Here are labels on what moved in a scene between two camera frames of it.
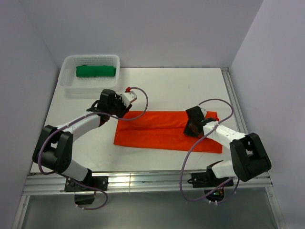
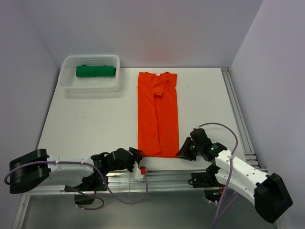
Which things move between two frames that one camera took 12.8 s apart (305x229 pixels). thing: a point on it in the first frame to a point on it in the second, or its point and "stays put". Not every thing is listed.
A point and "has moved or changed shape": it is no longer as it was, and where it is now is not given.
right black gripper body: x=188 y=129 to x=198 y=149
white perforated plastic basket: x=89 y=74 stays put
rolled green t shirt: x=95 y=71 stays put
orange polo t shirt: x=164 y=129 has moved or changed shape
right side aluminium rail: x=238 y=112 stays put
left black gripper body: x=118 y=108 to x=128 y=164
